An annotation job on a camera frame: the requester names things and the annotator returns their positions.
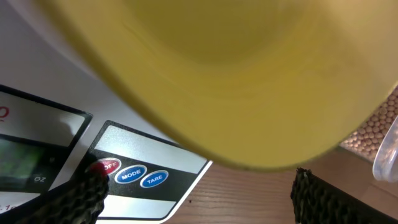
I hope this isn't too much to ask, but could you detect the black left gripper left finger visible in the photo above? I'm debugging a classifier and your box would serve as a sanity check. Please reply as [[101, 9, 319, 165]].
[[1, 170, 109, 224]]

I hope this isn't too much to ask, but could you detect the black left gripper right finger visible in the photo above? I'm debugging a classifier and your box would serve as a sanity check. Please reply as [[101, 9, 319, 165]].
[[290, 167, 397, 224]]

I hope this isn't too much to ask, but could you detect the white digital kitchen scale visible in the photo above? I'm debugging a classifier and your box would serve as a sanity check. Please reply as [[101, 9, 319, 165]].
[[1, 1, 212, 223]]

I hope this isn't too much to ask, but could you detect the yellow plastic bowl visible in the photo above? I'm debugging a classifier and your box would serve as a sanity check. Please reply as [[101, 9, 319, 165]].
[[38, 0, 397, 170]]

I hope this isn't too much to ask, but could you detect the soybeans pile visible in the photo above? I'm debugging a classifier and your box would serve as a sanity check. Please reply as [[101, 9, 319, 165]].
[[340, 87, 397, 162]]

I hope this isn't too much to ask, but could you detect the clear plastic container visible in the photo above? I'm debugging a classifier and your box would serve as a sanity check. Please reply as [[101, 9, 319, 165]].
[[340, 114, 398, 184]]

